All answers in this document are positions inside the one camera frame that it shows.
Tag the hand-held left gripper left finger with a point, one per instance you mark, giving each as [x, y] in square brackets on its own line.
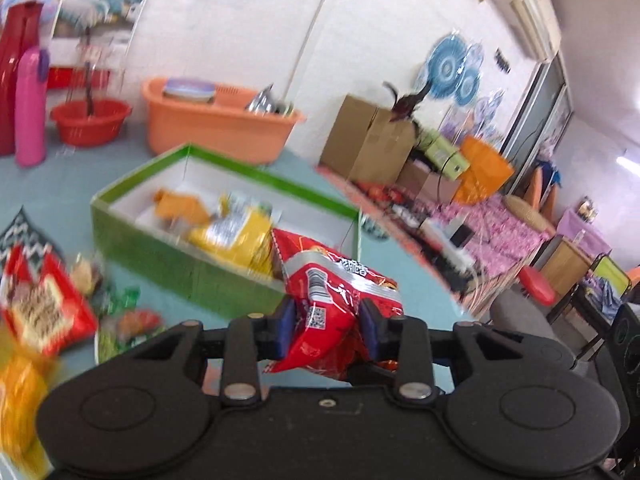
[282, 327]

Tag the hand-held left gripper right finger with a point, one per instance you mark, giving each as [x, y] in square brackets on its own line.
[372, 330]

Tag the red foil snack bag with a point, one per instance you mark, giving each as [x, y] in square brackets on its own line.
[330, 300]

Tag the green cardboard box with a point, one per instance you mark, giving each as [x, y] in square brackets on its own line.
[150, 260]

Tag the orange snack packet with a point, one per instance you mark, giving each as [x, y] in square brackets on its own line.
[180, 207]

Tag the green snack packet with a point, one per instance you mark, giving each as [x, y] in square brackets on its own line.
[120, 305]

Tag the small clear snack packet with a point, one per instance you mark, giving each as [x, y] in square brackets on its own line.
[86, 276]

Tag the red checkered snack packet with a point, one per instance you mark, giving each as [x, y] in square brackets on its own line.
[40, 305]

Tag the golden yellow snack packet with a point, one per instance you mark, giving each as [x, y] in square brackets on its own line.
[20, 395]

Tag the plaid cloth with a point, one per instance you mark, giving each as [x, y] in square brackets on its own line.
[360, 187]

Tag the pink floral cloth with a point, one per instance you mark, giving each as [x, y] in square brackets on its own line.
[505, 230]

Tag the red stool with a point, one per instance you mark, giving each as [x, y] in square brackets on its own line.
[537, 285]

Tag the large cardboard box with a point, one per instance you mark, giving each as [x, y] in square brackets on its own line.
[365, 145]

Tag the light green box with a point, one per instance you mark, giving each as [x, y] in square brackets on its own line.
[442, 155]

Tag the orange bag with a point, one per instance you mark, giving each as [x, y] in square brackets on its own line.
[482, 170]

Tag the wooden cabinet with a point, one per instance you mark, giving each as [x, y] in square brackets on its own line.
[565, 267]

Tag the orange plastic basin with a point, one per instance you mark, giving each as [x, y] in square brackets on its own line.
[210, 132]

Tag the steel bowl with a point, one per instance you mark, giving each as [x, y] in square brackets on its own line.
[265, 102]

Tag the purple leaf plant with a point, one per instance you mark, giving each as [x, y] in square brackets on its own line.
[405, 105]

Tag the blue-lidded container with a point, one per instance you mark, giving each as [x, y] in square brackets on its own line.
[187, 91]

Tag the blue paper fan decoration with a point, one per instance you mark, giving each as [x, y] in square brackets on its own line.
[447, 70]

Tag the red plastic basin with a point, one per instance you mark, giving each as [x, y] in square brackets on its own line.
[90, 125]

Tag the glass pitcher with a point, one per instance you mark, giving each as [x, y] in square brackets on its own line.
[90, 80]

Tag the pink bottle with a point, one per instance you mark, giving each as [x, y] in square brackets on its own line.
[30, 110]

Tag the white air conditioner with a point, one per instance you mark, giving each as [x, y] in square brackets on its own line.
[530, 5]

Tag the red thermos jug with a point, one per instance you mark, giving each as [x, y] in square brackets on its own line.
[12, 75]

